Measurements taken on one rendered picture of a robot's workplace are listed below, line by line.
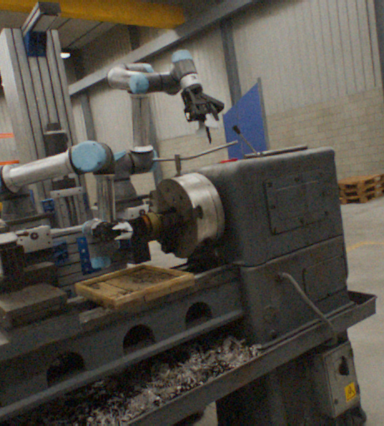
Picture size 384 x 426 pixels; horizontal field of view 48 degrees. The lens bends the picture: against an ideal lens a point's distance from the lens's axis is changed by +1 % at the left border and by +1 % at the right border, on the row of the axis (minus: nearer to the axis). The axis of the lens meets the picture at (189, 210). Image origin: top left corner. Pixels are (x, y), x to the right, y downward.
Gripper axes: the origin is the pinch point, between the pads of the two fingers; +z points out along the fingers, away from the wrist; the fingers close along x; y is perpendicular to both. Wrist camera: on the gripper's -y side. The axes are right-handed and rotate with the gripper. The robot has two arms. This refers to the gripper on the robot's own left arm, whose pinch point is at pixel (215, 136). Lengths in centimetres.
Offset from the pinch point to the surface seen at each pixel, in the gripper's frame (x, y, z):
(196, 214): -5.3, 15.6, 25.7
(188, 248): -16.4, 16.6, 35.4
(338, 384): -19, -31, 105
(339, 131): -586, -911, -209
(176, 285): -9, 30, 47
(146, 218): -16.7, 29.3, 20.8
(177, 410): -8, 44, 82
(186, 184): -7.0, 14.6, 13.8
